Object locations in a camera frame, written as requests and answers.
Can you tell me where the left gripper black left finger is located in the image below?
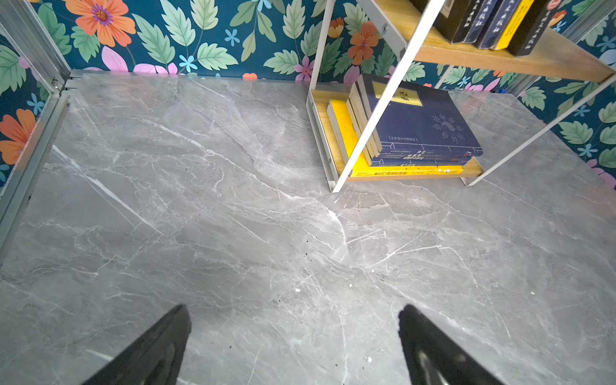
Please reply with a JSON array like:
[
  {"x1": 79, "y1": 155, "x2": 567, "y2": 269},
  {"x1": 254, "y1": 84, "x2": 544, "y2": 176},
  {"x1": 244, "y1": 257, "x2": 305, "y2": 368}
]
[{"x1": 85, "y1": 304, "x2": 192, "y2": 384}]

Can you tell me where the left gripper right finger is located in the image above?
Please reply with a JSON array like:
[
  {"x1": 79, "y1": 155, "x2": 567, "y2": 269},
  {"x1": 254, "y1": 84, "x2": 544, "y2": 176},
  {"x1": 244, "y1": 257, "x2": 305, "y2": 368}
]
[{"x1": 399, "y1": 305, "x2": 501, "y2": 384}]

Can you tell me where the purple old man book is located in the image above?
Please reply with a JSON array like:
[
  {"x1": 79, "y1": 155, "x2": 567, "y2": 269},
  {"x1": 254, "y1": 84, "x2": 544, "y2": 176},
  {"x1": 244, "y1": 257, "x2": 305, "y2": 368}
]
[
  {"x1": 475, "y1": 0, "x2": 521, "y2": 50},
  {"x1": 463, "y1": 0, "x2": 500, "y2": 44}
]

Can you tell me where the dark wolf cover book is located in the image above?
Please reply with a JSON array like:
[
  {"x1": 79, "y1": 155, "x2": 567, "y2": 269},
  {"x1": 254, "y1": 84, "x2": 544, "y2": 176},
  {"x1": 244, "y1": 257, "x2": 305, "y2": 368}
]
[{"x1": 507, "y1": 0, "x2": 561, "y2": 57}]

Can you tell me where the yellow book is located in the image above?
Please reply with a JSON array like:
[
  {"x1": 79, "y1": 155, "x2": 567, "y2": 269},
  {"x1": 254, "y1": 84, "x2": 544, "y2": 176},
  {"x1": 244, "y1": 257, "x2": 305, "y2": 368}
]
[
  {"x1": 491, "y1": 0, "x2": 534, "y2": 51},
  {"x1": 327, "y1": 99, "x2": 463, "y2": 177}
]

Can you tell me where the yellow book on shelf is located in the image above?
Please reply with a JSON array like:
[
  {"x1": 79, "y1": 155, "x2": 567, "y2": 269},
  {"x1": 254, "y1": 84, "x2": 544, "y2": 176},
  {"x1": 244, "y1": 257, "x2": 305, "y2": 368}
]
[{"x1": 327, "y1": 99, "x2": 463, "y2": 177}]

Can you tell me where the white wooden book shelf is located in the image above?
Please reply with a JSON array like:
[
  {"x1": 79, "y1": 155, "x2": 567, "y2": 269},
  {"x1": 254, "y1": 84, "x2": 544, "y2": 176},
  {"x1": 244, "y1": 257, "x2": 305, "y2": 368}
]
[{"x1": 306, "y1": 1, "x2": 615, "y2": 193}]

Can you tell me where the black book gold title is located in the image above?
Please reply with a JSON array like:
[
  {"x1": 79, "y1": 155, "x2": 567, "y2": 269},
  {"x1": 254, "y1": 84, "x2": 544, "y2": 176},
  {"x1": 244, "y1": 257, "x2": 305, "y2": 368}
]
[{"x1": 433, "y1": 0, "x2": 481, "y2": 44}]

